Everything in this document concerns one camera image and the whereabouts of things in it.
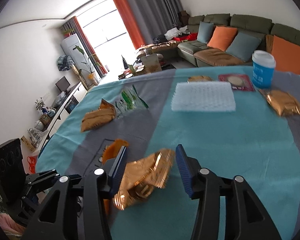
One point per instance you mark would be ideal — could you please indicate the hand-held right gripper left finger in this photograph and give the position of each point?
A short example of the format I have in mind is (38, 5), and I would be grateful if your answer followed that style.
(118, 165)

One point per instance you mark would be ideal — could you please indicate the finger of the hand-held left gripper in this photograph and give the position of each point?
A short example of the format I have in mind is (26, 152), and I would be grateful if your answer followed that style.
(46, 174)
(42, 183)

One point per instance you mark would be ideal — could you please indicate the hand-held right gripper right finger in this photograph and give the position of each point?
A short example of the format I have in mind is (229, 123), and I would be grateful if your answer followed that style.
(182, 170)

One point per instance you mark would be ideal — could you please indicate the orange peel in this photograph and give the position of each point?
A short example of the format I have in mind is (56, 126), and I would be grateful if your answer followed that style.
(112, 150)

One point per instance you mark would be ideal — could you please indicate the gold snack wrapper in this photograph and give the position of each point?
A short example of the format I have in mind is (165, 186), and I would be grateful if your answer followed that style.
(145, 177)

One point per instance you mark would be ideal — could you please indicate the white foam net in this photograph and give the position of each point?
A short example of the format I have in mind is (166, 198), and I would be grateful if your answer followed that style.
(202, 96)

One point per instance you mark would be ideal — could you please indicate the person's left forearm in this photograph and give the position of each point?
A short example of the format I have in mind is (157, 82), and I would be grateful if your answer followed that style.
(5, 225)

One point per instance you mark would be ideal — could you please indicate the red plastic bag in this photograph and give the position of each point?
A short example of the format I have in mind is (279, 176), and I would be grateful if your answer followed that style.
(32, 162)

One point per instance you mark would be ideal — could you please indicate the tall yellow box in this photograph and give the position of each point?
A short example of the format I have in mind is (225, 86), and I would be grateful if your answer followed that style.
(27, 143)

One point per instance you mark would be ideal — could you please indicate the glass ship model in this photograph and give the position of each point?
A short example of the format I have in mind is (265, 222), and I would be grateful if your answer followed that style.
(36, 136)

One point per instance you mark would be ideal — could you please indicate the teal grey blanket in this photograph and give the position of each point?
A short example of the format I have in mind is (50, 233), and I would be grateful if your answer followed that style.
(215, 135)

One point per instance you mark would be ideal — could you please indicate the large gold snack bag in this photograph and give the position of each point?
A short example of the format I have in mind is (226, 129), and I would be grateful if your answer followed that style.
(97, 120)

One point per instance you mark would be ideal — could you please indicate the blue white ceramic jar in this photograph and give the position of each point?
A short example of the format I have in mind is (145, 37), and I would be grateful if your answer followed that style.
(50, 110)

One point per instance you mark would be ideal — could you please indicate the green white snack wrapper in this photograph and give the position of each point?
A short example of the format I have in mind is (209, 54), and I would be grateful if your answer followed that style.
(130, 100)

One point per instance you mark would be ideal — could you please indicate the small plant blue vase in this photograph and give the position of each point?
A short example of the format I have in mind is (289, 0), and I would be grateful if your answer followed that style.
(40, 103)

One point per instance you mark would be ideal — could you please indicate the white black TV cabinet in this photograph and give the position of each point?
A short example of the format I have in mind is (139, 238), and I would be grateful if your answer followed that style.
(70, 102)

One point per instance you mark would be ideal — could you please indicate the clear plastic bag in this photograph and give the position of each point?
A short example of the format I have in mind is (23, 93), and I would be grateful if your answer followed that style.
(60, 98)

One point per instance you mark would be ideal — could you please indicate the black monitor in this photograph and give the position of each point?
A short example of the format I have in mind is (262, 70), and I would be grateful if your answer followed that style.
(63, 83)

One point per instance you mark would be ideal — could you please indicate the round golden cake packet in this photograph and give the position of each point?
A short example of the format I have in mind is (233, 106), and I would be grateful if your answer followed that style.
(200, 78)

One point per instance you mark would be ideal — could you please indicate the tall plant yellow pot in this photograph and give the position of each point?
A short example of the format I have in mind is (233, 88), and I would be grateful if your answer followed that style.
(91, 76)

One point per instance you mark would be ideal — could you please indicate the group of food jars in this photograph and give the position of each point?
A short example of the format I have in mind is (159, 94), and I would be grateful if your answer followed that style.
(133, 70)

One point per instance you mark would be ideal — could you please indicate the dark coffee table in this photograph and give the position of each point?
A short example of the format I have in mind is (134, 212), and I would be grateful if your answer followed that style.
(168, 66)

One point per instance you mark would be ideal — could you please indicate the red snack packet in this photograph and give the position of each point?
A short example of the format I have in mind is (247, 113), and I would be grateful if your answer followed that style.
(245, 85)

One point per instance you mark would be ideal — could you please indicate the printed cardboard box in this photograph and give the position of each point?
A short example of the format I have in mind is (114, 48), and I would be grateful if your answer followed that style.
(151, 63)

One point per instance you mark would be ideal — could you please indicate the covered standing fan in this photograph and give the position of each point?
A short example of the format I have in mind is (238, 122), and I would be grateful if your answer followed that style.
(65, 62)

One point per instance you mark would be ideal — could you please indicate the small gold snack packet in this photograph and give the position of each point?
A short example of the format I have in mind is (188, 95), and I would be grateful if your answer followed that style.
(283, 102)

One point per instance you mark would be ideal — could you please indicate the striped curtain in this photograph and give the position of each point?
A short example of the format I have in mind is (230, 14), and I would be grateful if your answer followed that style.
(85, 45)

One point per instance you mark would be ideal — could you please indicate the dark bag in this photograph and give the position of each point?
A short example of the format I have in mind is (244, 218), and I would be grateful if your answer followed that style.
(159, 39)

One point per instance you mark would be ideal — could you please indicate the red cloth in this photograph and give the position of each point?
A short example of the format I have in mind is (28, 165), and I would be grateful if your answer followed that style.
(187, 38)

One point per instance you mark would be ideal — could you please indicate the window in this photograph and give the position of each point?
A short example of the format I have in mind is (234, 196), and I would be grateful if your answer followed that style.
(107, 30)

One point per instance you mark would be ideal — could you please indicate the white clothes pile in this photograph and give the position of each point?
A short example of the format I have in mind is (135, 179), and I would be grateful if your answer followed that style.
(172, 33)

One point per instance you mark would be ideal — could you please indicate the orange cushion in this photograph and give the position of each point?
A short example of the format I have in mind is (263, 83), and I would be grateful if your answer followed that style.
(290, 55)
(222, 38)

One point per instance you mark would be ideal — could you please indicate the blue-grey cushion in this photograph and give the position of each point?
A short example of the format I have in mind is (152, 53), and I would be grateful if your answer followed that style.
(205, 32)
(243, 46)

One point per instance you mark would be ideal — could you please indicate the small potted plant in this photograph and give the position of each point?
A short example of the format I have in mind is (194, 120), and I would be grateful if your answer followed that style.
(68, 32)

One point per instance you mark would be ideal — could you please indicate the orange curtain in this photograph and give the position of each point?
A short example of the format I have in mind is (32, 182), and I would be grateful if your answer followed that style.
(130, 22)

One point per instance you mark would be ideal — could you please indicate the brown boxes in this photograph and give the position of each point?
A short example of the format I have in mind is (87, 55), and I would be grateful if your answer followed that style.
(183, 17)

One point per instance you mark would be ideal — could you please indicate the grey curtain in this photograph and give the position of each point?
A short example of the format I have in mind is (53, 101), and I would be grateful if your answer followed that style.
(155, 10)

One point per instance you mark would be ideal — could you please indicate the green sofa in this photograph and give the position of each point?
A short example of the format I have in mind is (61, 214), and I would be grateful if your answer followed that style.
(250, 20)

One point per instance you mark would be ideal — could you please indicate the picture frame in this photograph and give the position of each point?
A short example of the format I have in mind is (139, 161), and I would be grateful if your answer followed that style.
(45, 119)

